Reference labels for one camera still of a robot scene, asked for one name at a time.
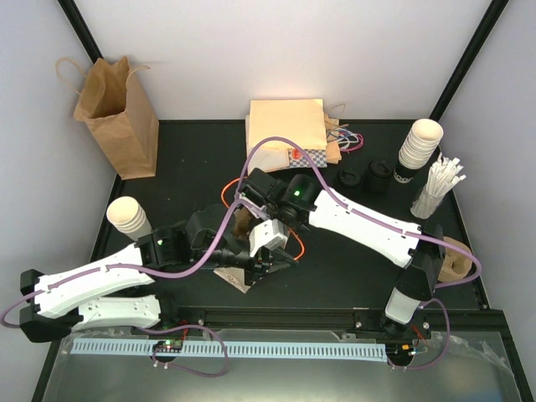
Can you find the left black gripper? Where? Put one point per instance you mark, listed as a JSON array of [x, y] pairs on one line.
[[261, 264]]

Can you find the white printed paper bag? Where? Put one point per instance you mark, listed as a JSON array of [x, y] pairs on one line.
[[236, 276]]

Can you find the brown pulp cup carrier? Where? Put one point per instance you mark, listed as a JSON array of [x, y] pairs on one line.
[[244, 221]]

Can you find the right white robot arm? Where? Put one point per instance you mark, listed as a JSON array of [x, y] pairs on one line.
[[303, 203]]

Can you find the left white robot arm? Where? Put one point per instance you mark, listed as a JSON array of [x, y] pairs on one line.
[[122, 289]]

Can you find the flat white paper bag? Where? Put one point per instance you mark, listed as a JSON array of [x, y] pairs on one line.
[[267, 159]]

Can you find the black lid stack left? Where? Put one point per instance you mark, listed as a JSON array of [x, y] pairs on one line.
[[348, 178]]

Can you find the black lid stack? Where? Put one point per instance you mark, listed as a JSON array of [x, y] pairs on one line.
[[377, 177], [348, 178]]

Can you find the blue checkered paper bag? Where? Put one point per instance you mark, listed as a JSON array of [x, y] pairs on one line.
[[297, 160]]

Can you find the black lid stack right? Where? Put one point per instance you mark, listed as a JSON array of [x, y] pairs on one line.
[[377, 177]]

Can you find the left circuit board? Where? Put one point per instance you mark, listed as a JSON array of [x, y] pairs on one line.
[[168, 346]]

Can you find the circuit board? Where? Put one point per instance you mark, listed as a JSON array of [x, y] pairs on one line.
[[168, 346], [405, 350]]

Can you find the flat tan paper bag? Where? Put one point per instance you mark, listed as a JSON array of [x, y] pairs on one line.
[[300, 121]]

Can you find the right circuit board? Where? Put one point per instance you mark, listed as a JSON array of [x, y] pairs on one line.
[[405, 350]]

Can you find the left paper cup stack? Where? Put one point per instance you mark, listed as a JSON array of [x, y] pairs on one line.
[[129, 217]]

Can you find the paper cup stack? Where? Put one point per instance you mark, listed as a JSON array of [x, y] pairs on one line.
[[419, 145], [129, 217]]

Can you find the stack of pulp carriers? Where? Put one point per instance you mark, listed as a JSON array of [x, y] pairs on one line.
[[455, 266]]

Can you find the cup of wrapped straws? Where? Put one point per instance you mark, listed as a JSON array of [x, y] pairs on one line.
[[443, 176]]

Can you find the right paper cup stack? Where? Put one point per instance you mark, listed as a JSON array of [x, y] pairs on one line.
[[419, 145]]

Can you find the standing brown paper bag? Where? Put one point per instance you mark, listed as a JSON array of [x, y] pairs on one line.
[[117, 111]]

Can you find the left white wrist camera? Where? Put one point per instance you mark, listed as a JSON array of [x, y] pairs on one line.
[[269, 234]]

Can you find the black front rail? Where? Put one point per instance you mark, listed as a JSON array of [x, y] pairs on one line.
[[360, 320]]

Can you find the flat brown handled bag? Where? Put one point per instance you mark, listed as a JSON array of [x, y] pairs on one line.
[[340, 140]]

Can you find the light blue cable duct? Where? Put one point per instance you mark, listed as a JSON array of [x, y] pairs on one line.
[[231, 349]]

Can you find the left black frame post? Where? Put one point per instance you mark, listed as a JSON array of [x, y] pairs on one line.
[[82, 31]]

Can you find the black frame post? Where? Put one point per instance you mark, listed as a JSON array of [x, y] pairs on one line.
[[486, 25], [82, 31]]

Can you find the right black frame post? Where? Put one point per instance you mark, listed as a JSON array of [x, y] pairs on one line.
[[486, 25]]

